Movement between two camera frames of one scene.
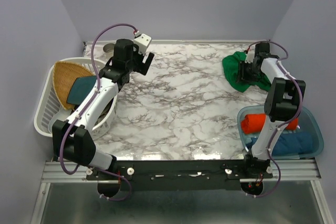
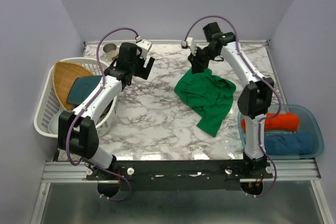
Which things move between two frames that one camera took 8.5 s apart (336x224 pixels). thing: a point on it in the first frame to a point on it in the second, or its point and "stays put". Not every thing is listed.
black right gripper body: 247,72 to 202,56
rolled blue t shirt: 290,144 stays put
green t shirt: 231,65 to 211,96
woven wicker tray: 64,74 stays put
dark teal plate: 80,88 stays put
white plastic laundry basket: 49,104 stays put
